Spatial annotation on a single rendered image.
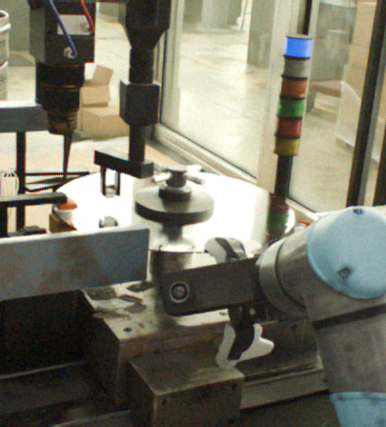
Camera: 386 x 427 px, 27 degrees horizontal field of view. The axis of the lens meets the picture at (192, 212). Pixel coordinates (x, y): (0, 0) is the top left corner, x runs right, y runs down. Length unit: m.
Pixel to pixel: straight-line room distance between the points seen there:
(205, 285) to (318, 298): 0.18
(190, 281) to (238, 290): 0.05
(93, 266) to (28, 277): 0.07
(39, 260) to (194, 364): 0.24
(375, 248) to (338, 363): 0.10
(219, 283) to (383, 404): 0.23
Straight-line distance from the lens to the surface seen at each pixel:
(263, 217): 1.09
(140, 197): 1.10
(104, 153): 1.05
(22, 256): 0.85
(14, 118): 1.21
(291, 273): 0.71
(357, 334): 0.67
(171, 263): 1.11
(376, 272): 0.66
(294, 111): 1.31
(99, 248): 0.87
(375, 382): 0.67
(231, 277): 0.82
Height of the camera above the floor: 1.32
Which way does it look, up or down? 20 degrees down
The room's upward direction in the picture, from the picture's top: 5 degrees clockwise
